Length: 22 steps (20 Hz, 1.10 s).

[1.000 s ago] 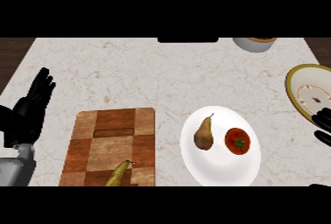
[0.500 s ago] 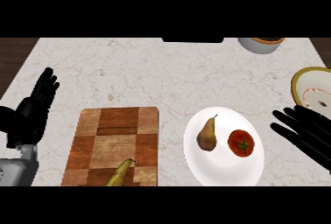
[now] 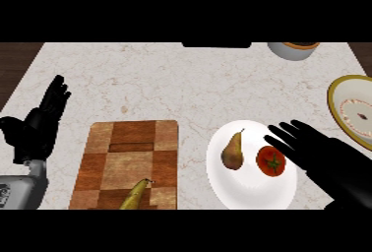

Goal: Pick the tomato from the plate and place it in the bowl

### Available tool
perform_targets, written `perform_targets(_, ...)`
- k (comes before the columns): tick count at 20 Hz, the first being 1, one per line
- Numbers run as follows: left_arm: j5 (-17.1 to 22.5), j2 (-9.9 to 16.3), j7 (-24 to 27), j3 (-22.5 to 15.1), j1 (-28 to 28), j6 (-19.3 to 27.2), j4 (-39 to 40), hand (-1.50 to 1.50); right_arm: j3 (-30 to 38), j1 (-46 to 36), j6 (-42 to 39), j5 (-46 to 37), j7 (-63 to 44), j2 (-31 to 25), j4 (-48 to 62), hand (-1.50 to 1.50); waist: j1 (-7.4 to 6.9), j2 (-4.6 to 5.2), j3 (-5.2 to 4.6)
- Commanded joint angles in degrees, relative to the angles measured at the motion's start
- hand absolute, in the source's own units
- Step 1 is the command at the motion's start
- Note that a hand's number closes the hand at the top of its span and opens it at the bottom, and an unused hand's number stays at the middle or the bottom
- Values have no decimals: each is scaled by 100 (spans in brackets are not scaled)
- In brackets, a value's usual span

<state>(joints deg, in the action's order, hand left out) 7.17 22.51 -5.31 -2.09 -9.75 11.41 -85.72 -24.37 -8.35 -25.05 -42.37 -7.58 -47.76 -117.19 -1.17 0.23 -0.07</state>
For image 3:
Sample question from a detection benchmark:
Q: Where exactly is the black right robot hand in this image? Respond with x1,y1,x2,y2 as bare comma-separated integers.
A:
262,119,372,211

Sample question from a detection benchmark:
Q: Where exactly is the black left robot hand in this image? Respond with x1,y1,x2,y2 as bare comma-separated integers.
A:
0,74,73,165

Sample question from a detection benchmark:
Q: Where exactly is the red tomato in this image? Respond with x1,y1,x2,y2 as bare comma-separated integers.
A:
256,145,288,178

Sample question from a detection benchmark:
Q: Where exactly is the yellow rimmed white bowl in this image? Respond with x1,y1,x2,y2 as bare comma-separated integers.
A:
327,74,372,146

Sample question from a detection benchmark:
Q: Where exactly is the white plate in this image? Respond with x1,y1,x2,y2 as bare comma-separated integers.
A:
206,119,299,211

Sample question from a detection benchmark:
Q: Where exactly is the brown green pear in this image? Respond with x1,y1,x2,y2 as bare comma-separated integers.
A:
220,128,245,171

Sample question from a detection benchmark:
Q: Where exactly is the checkered wooden cutting board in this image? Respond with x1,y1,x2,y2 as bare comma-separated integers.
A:
68,119,180,211

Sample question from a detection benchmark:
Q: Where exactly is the yellow banana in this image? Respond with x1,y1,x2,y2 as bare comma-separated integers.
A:
118,177,157,211

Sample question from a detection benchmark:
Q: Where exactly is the grey pot with orange rim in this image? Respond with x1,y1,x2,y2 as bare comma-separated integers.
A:
266,42,322,62

